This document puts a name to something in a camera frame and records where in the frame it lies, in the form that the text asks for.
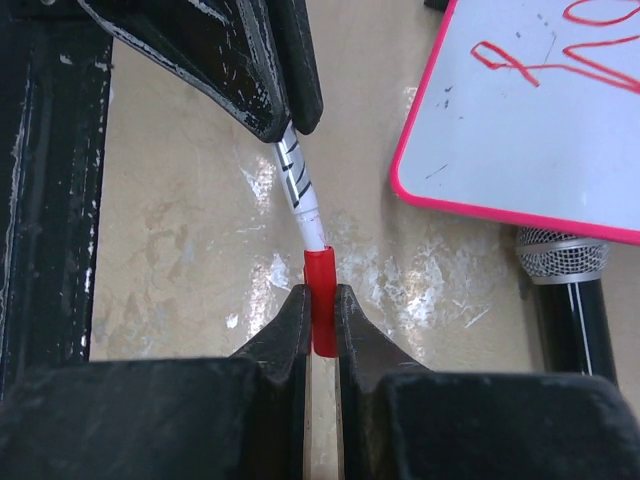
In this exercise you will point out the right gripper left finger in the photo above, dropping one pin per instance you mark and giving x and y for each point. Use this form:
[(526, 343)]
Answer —
[(243, 416)]

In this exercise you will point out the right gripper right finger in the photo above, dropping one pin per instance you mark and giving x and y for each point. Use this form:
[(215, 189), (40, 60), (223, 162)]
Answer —
[(400, 420)]

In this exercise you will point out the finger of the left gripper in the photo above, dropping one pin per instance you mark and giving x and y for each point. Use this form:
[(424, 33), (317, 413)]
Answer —
[(224, 49), (292, 34)]

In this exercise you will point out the red white marker pen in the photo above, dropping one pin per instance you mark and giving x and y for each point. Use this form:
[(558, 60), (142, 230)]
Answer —
[(298, 189)]

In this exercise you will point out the red marker cap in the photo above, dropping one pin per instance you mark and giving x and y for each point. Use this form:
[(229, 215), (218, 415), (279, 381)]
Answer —
[(321, 277)]

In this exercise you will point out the pink framed whiteboard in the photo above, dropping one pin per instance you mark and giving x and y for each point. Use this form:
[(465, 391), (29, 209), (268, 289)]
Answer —
[(528, 114)]

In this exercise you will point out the black handheld microphone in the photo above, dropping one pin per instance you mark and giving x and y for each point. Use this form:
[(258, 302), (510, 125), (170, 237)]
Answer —
[(566, 273)]

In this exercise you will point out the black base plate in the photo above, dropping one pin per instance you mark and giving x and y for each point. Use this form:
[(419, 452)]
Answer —
[(56, 68)]

